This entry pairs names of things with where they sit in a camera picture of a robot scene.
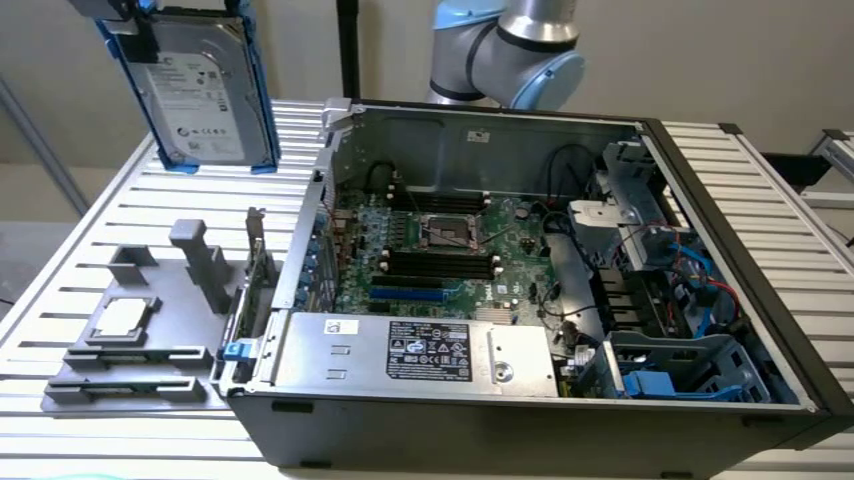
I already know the green graphics card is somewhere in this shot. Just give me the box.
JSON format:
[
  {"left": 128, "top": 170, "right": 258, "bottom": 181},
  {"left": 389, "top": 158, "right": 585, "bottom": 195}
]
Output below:
[{"left": 222, "top": 205, "right": 280, "bottom": 351}]

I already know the blue wire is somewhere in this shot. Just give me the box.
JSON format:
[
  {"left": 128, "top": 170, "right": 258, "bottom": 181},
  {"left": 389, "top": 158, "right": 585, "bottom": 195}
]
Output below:
[{"left": 668, "top": 240, "right": 732, "bottom": 339}]

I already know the black RAM slot bank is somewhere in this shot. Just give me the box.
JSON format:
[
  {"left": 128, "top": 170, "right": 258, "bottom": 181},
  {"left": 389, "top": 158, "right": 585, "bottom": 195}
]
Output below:
[
  {"left": 378, "top": 247, "right": 503, "bottom": 281},
  {"left": 384, "top": 186, "right": 493, "bottom": 215}
]

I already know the silver power supply unit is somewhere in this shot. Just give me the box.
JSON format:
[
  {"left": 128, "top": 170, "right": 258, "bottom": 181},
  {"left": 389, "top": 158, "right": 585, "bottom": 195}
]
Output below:
[{"left": 265, "top": 312, "right": 559, "bottom": 399}]

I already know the black open PC case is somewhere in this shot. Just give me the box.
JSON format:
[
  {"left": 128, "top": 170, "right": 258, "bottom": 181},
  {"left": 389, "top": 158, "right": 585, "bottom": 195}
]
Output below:
[{"left": 210, "top": 96, "right": 854, "bottom": 470}]

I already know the grey metal frame leg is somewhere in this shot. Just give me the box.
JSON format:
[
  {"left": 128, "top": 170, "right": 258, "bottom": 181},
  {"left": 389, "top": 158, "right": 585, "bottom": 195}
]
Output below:
[{"left": 0, "top": 74, "right": 90, "bottom": 218}]

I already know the black looped wire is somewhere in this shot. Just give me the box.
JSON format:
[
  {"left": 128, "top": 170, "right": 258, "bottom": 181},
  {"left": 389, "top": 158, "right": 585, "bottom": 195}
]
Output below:
[{"left": 543, "top": 143, "right": 597, "bottom": 203}]

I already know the silver CPU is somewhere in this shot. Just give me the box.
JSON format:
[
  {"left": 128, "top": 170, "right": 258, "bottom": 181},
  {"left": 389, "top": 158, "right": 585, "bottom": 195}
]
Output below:
[{"left": 96, "top": 298, "right": 157, "bottom": 337}]

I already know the silver metal drive cage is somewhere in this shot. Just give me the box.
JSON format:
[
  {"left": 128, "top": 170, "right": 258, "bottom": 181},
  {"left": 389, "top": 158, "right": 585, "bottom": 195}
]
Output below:
[{"left": 567, "top": 139, "right": 692, "bottom": 271}]

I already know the grey parts rack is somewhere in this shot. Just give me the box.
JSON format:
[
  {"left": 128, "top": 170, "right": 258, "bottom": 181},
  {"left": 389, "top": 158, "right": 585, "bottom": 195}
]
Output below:
[{"left": 40, "top": 217, "right": 244, "bottom": 413}]

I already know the silver hard disk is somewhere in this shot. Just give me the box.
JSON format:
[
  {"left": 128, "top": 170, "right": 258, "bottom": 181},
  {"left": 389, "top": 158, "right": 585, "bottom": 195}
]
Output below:
[{"left": 122, "top": 11, "right": 273, "bottom": 165}]

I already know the black upright pole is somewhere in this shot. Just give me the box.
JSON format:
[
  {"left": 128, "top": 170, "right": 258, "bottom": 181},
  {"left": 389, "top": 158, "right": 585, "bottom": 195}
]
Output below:
[{"left": 334, "top": 0, "right": 362, "bottom": 99}]

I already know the blue disk carrier bracket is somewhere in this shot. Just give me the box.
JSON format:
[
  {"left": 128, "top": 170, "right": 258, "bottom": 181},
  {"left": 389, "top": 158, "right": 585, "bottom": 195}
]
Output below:
[{"left": 90, "top": 11, "right": 278, "bottom": 176}]

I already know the blue case latch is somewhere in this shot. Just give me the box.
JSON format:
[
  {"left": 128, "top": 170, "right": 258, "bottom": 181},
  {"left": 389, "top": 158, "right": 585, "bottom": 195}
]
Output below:
[{"left": 221, "top": 338, "right": 256, "bottom": 362}]

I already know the green motherboard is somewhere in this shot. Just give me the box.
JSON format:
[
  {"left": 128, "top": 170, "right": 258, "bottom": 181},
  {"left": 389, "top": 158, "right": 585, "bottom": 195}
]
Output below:
[{"left": 330, "top": 193, "right": 563, "bottom": 331}]

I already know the blue disk connector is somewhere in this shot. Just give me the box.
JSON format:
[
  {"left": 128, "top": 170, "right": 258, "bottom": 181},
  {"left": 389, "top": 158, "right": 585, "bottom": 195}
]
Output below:
[{"left": 619, "top": 369, "right": 676, "bottom": 400}]

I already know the black expansion slot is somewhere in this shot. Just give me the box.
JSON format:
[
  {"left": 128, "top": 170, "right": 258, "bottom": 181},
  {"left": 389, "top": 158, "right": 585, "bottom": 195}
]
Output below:
[{"left": 368, "top": 274, "right": 447, "bottom": 291}]

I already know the aluminium side table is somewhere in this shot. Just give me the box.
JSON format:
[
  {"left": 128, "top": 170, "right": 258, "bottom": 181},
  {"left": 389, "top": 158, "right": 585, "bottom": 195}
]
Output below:
[{"left": 796, "top": 128, "right": 854, "bottom": 210}]

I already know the grey disk bay cage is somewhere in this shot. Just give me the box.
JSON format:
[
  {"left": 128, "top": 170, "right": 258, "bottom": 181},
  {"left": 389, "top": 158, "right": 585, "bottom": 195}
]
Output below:
[{"left": 599, "top": 327, "right": 772, "bottom": 403}]

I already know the blue expansion slot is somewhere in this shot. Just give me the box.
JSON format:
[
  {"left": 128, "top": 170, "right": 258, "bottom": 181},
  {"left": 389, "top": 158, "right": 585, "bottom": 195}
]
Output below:
[{"left": 365, "top": 286, "right": 445, "bottom": 303}]

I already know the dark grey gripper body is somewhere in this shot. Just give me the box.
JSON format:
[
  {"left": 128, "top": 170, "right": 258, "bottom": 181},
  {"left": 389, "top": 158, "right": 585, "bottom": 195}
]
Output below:
[{"left": 68, "top": 0, "right": 138, "bottom": 16}]

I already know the CPU socket with metal frame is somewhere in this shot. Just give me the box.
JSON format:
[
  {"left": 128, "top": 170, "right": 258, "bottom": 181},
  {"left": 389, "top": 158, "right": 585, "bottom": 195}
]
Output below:
[{"left": 413, "top": 212, "right": 483, "bottom": 251}]

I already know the red wire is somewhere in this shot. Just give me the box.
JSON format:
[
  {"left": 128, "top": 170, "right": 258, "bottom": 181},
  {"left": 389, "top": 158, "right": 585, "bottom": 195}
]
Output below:
[{"left": 703, "top": 277, "right": 744, "bottom": 326}]

